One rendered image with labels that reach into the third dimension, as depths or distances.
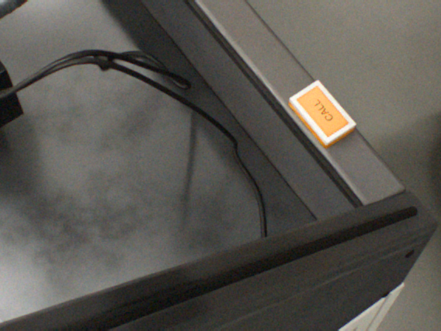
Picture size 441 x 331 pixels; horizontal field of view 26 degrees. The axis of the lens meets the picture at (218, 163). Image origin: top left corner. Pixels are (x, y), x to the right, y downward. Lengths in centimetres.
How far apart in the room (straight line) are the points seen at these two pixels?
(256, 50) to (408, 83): 112
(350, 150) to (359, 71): 114
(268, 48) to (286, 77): 3
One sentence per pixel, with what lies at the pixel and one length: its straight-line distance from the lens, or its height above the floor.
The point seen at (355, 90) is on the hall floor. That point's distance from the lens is 189.
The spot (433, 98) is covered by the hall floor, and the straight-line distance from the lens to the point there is 191.
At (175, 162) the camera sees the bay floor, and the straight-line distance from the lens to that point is 90.
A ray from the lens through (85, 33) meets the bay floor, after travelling 97.
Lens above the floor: 165
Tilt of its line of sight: 66 degrees down
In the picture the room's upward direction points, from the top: 1 degrees clockwise
